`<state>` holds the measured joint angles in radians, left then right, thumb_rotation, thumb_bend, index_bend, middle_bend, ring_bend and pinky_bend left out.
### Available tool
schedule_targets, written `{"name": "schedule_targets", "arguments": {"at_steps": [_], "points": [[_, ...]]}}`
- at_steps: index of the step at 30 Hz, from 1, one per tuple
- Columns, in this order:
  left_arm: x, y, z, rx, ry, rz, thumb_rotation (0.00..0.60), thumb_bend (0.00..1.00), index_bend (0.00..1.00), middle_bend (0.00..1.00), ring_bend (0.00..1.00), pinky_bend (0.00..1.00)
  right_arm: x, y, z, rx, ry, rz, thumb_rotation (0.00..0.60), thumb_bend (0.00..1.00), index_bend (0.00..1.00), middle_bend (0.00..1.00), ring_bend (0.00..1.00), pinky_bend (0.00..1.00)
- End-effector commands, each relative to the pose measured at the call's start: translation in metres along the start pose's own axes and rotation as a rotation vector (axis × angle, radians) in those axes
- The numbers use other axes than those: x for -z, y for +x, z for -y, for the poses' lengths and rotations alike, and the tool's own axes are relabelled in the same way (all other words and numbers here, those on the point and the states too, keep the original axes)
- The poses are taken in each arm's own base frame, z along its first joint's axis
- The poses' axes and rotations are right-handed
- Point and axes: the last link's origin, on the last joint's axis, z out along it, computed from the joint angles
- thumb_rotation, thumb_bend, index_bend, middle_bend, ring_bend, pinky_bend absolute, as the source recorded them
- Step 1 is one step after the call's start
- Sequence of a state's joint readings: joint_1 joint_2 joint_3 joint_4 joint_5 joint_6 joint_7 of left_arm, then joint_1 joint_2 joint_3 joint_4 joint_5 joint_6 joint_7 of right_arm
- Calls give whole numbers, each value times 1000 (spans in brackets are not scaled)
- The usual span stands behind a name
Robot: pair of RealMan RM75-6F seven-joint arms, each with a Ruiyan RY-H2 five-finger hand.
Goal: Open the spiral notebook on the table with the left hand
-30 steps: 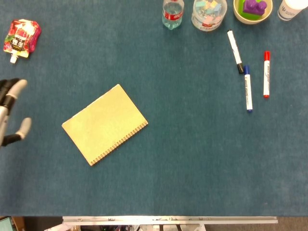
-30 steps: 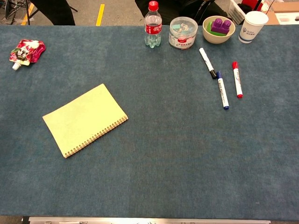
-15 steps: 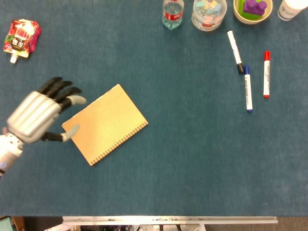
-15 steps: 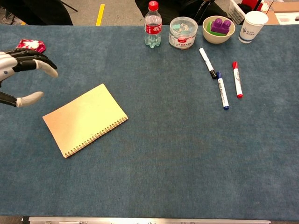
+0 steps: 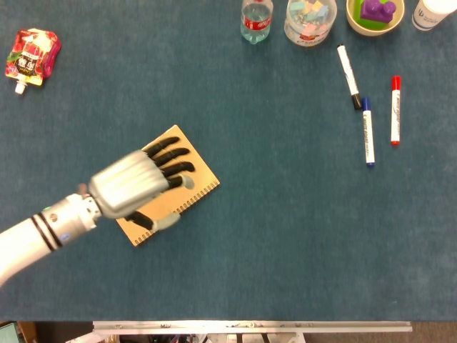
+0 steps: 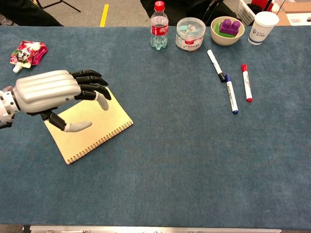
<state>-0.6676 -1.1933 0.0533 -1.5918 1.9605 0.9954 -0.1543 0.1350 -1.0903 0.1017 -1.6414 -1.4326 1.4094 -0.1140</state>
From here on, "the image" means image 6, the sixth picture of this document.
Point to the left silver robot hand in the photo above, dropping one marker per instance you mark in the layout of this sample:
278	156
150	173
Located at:
46	88

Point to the brown spiral notebook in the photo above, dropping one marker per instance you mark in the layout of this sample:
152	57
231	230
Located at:
90	132

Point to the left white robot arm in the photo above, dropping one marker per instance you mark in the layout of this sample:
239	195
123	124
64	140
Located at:
6	105

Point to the red jelly drink pouch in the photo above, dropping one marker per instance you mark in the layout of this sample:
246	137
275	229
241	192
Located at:
26	54

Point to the black tripod legs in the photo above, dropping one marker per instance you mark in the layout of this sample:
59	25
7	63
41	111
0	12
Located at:
60	3

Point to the clear red-label soda bottle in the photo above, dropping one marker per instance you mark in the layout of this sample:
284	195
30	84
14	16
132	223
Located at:
159	29

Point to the blue felt table mat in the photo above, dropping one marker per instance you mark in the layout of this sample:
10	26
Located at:
170	150

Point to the clear jar of binder clips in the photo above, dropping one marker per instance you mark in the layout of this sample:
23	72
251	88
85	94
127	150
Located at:
190	34

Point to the black-clothed person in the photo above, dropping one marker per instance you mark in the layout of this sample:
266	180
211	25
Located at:
187	11

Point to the black whiteboard marker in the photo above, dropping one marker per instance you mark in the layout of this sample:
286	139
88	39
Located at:
216	65

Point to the green toy building block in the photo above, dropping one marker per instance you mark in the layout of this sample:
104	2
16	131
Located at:
217	28

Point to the blue whiteboard marker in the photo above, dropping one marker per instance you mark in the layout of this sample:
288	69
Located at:
231	94

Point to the beige bowl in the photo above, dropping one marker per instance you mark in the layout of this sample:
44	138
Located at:
227	36

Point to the purple toy building block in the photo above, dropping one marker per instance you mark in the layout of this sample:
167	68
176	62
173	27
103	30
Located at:
230	26

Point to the red whiteboard marker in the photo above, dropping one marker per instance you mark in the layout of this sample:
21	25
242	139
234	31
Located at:
247	83

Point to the white plastic basket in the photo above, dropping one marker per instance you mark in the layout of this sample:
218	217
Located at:
246	11

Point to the white paper cup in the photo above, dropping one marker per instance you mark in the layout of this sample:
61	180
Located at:
262	28

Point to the cardboard box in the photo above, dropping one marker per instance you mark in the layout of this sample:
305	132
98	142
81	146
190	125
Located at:
296	13

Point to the aluminium frame rail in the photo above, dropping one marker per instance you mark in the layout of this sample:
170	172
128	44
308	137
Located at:
155	229

